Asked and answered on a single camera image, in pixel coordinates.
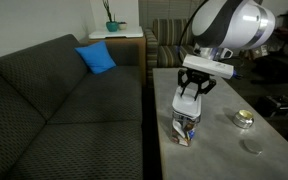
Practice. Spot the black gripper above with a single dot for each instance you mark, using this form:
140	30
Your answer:
197	77

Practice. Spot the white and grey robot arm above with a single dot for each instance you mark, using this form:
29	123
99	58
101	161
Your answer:
230	25

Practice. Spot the clear container with candy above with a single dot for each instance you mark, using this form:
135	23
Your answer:
184	130

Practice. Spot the striped armchair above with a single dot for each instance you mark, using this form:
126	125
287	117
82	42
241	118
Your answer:
167	46

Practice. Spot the glass jar with liquid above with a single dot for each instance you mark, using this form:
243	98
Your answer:
243	119

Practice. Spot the wooden side table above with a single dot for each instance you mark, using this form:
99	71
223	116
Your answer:
130	50

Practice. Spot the black box on floor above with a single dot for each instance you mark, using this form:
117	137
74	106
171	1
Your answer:
277	105

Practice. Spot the flat white board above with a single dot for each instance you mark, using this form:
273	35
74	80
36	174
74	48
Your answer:
117	33

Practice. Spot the small white plant pot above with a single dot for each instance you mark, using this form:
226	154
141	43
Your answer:
122	25

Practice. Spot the teal pot with plant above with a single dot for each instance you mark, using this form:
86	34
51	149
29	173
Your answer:
111	26

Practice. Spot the blue square cushion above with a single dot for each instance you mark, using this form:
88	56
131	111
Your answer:
95	56

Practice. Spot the dark grey fabric sofa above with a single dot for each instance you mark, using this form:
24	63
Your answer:
67	110

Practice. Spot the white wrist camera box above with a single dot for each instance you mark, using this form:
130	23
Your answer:
207	66

